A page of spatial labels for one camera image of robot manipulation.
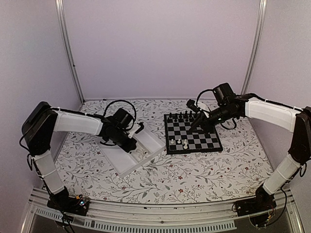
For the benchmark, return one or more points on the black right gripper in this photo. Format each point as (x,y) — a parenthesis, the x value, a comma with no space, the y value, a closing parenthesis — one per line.
(203,120)

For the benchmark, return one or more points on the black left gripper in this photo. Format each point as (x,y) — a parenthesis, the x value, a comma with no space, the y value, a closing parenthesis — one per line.
(129,147)

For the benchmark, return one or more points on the black and silver chessboard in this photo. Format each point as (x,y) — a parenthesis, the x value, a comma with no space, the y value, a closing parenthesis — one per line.
(198,141)

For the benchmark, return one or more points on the white plastic tray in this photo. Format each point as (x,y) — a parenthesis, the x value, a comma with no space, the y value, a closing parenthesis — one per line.
(148,146)

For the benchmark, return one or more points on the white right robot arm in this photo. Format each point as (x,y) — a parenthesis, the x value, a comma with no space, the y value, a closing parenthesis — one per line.
(283,130)

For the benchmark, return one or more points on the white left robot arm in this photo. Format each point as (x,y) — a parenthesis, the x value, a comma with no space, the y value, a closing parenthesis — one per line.
(45,123)

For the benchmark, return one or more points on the black chess pawns row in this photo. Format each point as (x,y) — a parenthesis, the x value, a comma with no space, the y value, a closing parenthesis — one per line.
(179,120)

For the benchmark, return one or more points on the black chess pieces back row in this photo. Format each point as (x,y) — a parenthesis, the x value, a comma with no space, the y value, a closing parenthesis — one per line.
(184,114)

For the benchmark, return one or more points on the floral patterned table mat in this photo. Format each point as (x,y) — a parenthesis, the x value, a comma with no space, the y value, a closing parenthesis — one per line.
(235,172)

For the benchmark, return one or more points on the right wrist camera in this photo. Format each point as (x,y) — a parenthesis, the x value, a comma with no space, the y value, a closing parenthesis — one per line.
(191,104)

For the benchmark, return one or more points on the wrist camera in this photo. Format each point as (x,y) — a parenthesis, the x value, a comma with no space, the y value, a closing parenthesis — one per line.
(137,127)
(191,104)

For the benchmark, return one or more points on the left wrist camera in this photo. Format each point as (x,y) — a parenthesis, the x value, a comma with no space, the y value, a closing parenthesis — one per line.
(137,127)

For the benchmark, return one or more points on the front aluminium rail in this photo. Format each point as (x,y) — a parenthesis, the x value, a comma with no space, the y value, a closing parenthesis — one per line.
(207,217)

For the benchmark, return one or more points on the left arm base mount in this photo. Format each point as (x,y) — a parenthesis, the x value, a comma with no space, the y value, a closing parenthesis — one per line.
(63,202)

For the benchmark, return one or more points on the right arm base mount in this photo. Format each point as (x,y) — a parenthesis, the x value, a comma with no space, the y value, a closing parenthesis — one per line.
(262,202)

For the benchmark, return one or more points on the left aluminium frame post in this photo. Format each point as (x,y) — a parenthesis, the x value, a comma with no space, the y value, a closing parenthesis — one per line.
(65,36)

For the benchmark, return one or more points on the aluminium frame post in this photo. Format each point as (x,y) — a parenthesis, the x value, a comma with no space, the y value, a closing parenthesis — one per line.
(65,36)
(255,46)

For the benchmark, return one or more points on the right aluminium frame post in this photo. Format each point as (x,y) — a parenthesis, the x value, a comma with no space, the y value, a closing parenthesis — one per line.
(255,46)

